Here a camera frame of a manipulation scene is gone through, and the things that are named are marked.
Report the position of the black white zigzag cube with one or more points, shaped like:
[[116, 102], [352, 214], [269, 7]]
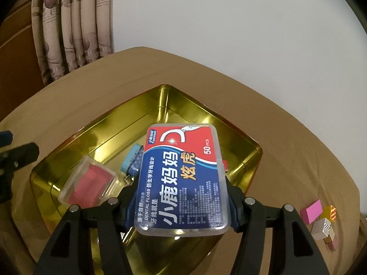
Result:
[[322, 229]]

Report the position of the dental floss plastic box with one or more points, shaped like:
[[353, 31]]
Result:
[[182, 183]]

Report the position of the clear box pink contents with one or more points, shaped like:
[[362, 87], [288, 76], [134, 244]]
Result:
[[89, 182]]

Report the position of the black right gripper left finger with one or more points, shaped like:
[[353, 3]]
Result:
[[69, 249]]

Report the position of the gold red toffee tin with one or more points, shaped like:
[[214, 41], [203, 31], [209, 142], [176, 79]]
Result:
[[108, 140]]

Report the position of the patterned beige curtain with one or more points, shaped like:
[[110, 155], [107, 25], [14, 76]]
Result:
[[69, 34]]

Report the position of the blue skull mini tin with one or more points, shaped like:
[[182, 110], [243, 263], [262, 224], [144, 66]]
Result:
[[131, 165]]

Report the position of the brown wooden door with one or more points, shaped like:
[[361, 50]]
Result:
[[20, 73]]

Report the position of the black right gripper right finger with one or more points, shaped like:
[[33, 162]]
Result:
[[293, 250]]

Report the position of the pink rectangular block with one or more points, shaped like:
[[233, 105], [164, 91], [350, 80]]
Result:
[[312, 212]]

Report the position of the tan fabric tablecloth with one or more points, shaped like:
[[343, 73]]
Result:
[[296, 167]]

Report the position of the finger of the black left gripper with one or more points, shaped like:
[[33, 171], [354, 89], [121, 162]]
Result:
[[6, 138], [19, 157]]

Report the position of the yellow red striped cube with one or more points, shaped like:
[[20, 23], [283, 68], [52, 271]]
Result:
[[329, 213]]

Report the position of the pink lip gloss gold cap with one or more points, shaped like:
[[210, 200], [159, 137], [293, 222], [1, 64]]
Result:
[[331, 240]]

